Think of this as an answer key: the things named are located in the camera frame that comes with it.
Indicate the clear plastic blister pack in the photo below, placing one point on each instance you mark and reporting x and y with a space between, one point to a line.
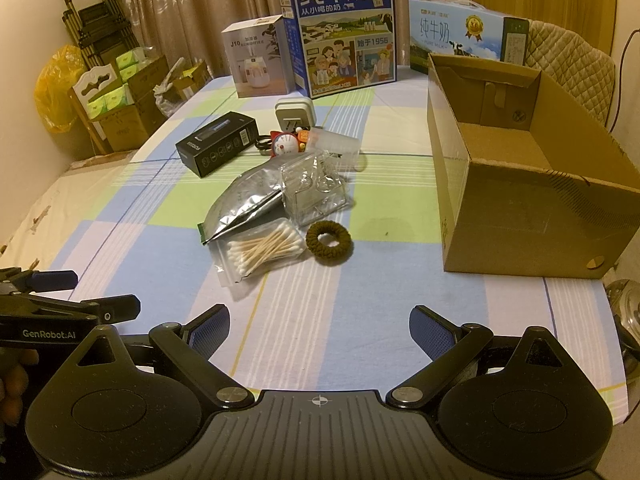
313 188

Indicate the clear plastic cup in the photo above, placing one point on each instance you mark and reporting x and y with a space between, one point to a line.
343 151

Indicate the bag of cotton swabs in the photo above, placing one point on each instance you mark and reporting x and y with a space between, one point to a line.
240 255

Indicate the light blue milk gift box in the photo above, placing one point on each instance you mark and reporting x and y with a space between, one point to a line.
464 29

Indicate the white power adapter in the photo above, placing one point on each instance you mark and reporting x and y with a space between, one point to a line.
293 113

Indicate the cardboard box with tissue packs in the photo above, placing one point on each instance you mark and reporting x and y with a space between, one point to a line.
116 101

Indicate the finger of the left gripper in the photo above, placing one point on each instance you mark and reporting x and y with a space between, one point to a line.
107 309
15 280

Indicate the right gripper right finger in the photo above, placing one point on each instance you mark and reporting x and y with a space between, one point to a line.
454 352

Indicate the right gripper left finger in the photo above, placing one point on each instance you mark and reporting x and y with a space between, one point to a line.
182 352

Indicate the person's left hand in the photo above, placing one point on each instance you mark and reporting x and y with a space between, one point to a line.
14 382

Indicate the quilted beige chair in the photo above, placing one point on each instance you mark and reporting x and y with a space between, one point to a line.
583 71

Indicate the open brown cardboard box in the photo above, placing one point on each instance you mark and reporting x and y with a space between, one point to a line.
528 182

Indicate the silver foil pouch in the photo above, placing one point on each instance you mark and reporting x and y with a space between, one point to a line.
254 193

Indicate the black shaver box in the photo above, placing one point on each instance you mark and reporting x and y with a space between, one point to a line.
216 143

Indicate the black folding cart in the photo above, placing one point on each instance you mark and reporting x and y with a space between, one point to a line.
101 31

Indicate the cardboard box with clutter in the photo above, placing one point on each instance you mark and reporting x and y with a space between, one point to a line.
179 85

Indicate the white humidifier box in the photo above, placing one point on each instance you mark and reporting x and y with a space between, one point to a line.
258 57

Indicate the yellow plastic bag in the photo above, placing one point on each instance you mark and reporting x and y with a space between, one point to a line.
55 80

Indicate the tall blue milk carton box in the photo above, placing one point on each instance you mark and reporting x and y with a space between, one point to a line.
340 45

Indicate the brown hair scrunchie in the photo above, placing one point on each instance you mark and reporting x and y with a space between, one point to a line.
328 241

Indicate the red Doraemon toy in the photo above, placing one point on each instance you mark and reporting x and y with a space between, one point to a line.
288 142

